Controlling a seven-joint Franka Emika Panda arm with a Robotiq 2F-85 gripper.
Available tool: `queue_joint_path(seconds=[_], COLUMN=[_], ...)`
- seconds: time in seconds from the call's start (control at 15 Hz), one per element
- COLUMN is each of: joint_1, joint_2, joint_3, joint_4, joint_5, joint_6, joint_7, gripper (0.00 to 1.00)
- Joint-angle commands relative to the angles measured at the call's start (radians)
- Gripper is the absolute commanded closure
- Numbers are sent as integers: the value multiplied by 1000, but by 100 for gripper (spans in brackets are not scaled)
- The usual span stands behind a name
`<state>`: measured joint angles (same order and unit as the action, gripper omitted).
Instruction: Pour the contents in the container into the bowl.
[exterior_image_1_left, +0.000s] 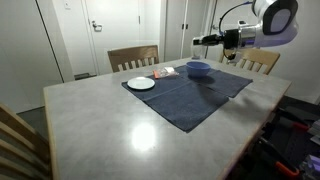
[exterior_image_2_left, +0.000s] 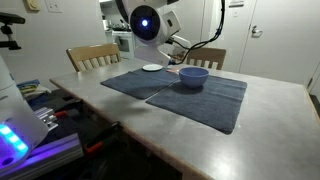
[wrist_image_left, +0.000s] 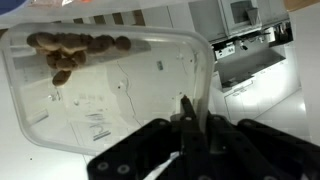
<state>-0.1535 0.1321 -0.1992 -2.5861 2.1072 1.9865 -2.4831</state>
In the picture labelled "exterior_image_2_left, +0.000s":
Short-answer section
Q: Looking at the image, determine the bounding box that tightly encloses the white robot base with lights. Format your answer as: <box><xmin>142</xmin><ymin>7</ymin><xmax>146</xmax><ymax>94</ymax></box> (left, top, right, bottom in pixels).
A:
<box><xmin>0</xmin><ymin>54</ymin><xmax>50</xmax><ymax>174</ymax></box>

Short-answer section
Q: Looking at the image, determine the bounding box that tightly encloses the blue bowl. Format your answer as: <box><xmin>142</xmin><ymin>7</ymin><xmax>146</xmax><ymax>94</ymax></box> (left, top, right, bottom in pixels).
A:
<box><xmin>178</xmin><ymin>66</ymin><xmax>211</xmax><ymax>89</ymax></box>

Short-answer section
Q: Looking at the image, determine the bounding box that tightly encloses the orange clear snack packet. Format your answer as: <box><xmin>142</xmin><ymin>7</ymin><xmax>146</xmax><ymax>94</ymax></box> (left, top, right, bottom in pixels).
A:
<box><xmin>165</xmin><ymin>67</ymin><xmax>181</xmax><ymax>75</ymax></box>

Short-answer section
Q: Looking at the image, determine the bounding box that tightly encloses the white round plate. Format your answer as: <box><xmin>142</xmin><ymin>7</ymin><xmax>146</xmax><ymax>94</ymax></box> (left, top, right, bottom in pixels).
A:
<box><xmin>142</xmin><ymin>63</ymin><xmax>164</xmax><ymax>72</ymax></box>

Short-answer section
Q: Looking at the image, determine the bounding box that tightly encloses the dark blue cloth mat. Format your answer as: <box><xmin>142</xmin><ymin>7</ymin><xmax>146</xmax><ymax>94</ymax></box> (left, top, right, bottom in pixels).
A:
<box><xmin>100</xmin><ymin>67</ymin><xmax>181</xmax><ymax>101</ymax></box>
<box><xmin>145</xmin><ymin>74</ymin><xmax>248</xmax><ymax>136</ymax></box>

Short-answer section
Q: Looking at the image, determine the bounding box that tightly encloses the white kitchen stove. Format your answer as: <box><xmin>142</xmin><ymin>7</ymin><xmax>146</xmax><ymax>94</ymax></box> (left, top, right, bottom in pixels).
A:
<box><xmin>111</xmin><ymin>30</ymin><xmax>136</xmax><ymax>60</ymax></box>

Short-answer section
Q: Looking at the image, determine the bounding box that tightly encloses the brown wooden slat chair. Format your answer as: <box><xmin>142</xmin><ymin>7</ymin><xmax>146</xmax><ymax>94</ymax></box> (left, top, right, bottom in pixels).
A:
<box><xmin>184</xmin><ymin>47</ymin><xmax>228</xmax><ymax>71</ymax></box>

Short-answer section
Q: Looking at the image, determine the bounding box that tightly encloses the pale wooden slat chair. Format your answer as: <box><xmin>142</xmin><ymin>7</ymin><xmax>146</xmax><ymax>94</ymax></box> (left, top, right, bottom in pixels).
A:
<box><xmin>65</xmin><ymin>42</ymin><xmax>123</xmax><ymax>73</ymax></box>

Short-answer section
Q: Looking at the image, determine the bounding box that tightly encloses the silver aluminium profile block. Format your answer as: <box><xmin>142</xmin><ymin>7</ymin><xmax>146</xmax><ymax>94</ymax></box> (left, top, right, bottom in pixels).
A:
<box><xmin>33</xmin><ymin>107</ymin><xmax>59</xmax><ymax>133</ymax></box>

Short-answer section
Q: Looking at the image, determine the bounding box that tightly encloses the folded cloth stack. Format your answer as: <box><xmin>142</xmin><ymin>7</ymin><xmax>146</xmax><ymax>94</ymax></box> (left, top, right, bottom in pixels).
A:
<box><xmin>16</xmin><ymin>78</ymin><xmax>52</xmax><ymax>101</ymax></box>

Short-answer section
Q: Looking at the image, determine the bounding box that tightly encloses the orange handled bar clamp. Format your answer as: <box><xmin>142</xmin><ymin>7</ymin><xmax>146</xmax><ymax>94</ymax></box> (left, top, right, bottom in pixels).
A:
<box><xmin>83</xmin><ymin>121</ymin><xmax>122</xmax><ymax>155</ymax></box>
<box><xmin>53</xmin><ymin>99</ymin><xmax>84</xmax><ymax>119</ymax></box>

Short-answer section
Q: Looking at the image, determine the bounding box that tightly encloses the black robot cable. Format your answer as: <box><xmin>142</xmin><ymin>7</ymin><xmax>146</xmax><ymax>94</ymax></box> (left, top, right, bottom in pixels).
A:
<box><xmin>169</xmin><ymin>0</ymin><xmax>227</xmax><ymax>66</ymax></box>

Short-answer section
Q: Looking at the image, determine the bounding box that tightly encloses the silver lever door handle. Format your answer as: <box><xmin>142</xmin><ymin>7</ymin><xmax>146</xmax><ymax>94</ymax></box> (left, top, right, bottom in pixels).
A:
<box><xmin>250</xmin><ymin>25</ymin><xmax>264</xmax><ymax>38</ymax></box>

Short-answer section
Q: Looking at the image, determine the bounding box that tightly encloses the aluminium extrusion rail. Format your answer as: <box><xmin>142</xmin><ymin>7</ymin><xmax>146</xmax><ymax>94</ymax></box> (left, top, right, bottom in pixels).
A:
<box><xmin>0</xmin><ymin>133</ymin><xmax>84</xmax><ymax>180</ymax></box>

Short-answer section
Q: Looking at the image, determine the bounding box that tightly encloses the white door with lever handle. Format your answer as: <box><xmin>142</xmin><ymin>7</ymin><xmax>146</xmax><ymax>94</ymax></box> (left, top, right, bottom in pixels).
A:
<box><xmin>238</xmin><ymin>0</ymin><xmax>320</xmax><ymax>86</ymax></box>

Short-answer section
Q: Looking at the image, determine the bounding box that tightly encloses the beige wall thermostat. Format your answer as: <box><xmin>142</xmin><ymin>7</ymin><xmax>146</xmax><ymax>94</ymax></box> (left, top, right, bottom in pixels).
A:
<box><xmin>25</xmin><ymin>0</ymin><xmax>41</xmax><ymax>12</ymax></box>

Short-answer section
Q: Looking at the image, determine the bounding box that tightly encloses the black camera on mount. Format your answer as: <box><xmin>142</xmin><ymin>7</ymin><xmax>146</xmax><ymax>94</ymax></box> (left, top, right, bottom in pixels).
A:
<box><xmin>0</xmin><ymin>12</ymin><xmax>26</xmax><ymax>51</ymax></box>

